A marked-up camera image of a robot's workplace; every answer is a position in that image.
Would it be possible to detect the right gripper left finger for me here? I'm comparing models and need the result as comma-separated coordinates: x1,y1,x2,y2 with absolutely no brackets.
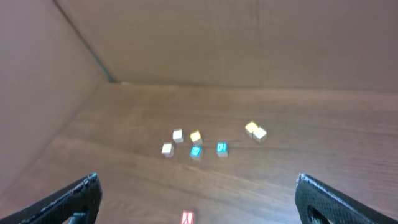
1,173,103,224

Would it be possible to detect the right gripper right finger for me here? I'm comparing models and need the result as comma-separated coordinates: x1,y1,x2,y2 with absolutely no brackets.
295,174,397,224

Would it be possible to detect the red K block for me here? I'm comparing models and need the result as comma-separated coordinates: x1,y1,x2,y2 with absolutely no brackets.
180,210,195,224

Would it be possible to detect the white block lower left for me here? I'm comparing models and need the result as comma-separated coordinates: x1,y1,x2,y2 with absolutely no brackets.
161,142,175,157

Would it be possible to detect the white block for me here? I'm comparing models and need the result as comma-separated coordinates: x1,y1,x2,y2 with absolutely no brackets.
252,126,267,143
172,129,184,144
161,142,175,157

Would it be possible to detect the white block upper left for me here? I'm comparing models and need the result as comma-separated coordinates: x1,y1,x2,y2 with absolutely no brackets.
172,129,184,144

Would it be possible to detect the white block far right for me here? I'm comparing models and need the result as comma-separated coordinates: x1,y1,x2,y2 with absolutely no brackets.
252,126,267,143

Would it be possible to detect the blue X block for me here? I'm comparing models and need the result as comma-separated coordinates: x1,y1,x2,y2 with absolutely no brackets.
190,145,203,161

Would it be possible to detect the yellow block far right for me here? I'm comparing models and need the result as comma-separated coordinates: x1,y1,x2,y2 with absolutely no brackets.
245,121,259,138

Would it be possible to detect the yellow block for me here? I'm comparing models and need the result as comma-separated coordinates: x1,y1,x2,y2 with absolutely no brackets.
190,130,203,146
245,121,259,138

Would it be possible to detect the yellow block centre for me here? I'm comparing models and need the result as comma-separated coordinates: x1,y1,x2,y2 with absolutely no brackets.
190,130,203,146

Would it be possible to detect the blue D block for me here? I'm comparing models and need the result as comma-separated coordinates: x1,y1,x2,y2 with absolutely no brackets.
216,142,228,157

